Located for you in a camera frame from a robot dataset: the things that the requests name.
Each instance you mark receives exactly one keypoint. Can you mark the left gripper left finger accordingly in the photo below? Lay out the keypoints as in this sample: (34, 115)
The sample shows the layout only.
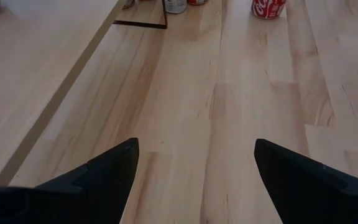
(82, 193)

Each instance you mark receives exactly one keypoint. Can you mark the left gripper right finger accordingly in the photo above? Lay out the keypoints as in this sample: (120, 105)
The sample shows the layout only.
(309, 193)

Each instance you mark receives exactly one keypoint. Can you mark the red Coca-Cola can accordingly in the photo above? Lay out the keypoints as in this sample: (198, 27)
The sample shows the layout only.
(129, 3)
(197, 2)
(268, 9)

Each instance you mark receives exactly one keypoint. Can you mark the tall slim white can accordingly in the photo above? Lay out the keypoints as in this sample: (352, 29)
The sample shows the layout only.
(175, 5)

